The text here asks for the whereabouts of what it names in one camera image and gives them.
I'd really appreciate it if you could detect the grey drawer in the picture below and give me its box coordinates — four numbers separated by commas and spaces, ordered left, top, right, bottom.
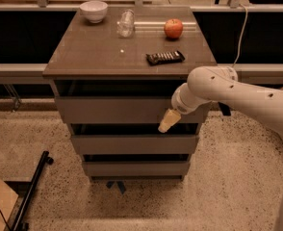
82, 162, 190, 177
55, 95, 214, 125
71, 135, 199, 155

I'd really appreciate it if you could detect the red apple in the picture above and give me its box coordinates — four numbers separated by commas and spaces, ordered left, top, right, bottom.
164, 18, 183, 39

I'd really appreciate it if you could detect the grey metal railing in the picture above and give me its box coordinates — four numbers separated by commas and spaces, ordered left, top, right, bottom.
0, 64, 283, 85

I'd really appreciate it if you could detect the black metal stand bar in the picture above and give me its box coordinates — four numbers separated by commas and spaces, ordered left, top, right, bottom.
12, 151, 54, 231

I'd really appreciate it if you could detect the grey drawer cabinet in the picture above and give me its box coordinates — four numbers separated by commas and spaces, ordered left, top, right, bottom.
43, 7, 216, 180

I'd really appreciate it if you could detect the white cable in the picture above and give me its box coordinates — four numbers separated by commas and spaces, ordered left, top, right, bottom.
232, 4, 249, 68

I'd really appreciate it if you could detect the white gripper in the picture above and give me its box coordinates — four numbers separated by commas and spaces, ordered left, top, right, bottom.
158, 83, 208, 133

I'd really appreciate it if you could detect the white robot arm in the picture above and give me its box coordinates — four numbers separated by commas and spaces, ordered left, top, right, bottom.
168, 66, 283, 231

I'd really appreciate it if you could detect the grey top drawer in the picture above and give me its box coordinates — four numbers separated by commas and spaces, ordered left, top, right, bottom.
55, 95, 214, 125

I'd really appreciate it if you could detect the black chocolate bar wrapper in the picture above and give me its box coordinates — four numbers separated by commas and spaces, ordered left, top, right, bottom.
146, 51, 185, 65

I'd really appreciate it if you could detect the white ceramic bowl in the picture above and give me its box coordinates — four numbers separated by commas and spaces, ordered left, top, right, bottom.
79, 1, 108, 23

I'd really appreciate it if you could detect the grey bottom drawer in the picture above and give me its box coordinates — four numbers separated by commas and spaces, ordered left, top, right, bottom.
82, 162, 190, 177

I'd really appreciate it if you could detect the blue tape cross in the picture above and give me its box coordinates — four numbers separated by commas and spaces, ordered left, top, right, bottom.
105, 180, 128, 195

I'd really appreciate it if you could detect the grey middle drawer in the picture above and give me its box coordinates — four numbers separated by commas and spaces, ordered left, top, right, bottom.
71, 135, 199, 155

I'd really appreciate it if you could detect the clear drinking glass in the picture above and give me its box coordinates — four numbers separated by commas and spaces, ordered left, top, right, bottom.
117, 10, 135, 38

